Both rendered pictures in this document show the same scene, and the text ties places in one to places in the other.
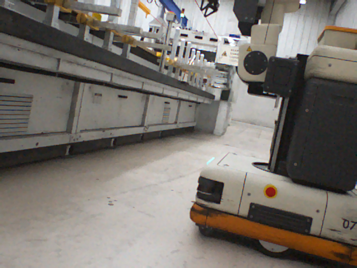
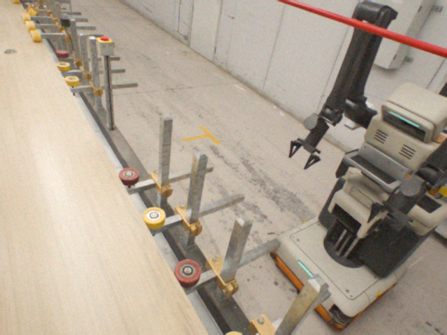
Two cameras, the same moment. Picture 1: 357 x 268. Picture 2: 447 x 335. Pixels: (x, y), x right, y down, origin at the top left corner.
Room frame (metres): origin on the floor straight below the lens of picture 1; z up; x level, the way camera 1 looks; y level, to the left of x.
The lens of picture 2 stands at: (1.35, 1.17, 1.69)
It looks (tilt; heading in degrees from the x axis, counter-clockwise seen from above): 37 degrees down; 309
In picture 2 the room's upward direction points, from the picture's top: 12 degrees clockwise
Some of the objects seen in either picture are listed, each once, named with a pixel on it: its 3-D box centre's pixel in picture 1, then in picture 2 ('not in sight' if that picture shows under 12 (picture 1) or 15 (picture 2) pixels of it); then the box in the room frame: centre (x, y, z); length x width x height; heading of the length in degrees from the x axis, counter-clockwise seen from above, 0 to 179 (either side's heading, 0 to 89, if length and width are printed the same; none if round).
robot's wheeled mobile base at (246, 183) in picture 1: (276, 196); (336, 259); (1.49, -0.40, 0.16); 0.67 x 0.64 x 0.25; 80
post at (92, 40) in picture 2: (173, 53); (96, 77); (3.12, 0.40, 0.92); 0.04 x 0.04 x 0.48; 80
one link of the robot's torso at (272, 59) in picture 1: (263, 76); (366, 222); (1.46, -0.22, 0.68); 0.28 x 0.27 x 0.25; 170
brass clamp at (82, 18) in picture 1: (88, 22); (221, 276); (1.66, 0.66, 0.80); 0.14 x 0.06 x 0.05; 170
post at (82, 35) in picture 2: (179, 62); (86, 70); (3.36, 0.36, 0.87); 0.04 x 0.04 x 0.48; 80
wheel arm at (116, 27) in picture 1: (101, 25); (233, 264); (1.67, 0.60, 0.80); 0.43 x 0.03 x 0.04; 80
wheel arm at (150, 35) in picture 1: (123, 30); (199, 212); (1.92, 0.56, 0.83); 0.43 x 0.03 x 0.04; 80
